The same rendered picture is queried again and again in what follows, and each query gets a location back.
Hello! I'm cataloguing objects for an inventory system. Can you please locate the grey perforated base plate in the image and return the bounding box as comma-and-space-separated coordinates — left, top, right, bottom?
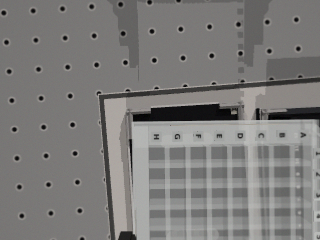
0, 0, 320, 240

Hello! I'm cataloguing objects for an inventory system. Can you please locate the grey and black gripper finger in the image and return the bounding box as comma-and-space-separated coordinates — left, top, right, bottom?
118, 231, 136, 240

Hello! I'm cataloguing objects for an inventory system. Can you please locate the clear well plate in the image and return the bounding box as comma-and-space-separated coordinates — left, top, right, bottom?
132, 119, 320, 240

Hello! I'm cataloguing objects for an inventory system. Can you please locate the black well plate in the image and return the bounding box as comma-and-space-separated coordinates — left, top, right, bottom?
268, 113, 320, 120

